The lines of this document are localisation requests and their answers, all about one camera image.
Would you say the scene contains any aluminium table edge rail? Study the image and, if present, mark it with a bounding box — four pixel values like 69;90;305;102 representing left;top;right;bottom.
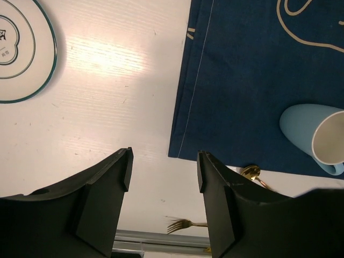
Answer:
112;230;212;257

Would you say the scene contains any navy blue fish placemat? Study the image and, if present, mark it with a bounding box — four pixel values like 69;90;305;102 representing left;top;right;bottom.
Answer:
168;1;343;177

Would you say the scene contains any gold fork green handle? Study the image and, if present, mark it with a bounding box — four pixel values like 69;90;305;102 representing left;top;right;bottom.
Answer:
167;219;207;234

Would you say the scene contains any white plate teal rim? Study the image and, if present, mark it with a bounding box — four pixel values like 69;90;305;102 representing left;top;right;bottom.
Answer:
1;1;58;104

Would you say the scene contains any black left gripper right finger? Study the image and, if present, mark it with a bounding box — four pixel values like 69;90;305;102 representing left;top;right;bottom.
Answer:
197;151;343;257

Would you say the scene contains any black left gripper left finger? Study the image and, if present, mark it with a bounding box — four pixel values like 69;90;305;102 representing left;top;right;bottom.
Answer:
1;147;133;257

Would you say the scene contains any gold spoon green handle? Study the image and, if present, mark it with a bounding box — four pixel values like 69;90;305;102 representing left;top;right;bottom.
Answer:
240;165;275;192

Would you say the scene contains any light blue ceramic mug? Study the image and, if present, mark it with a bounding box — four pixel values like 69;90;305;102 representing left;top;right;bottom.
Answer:
279;104;343;176

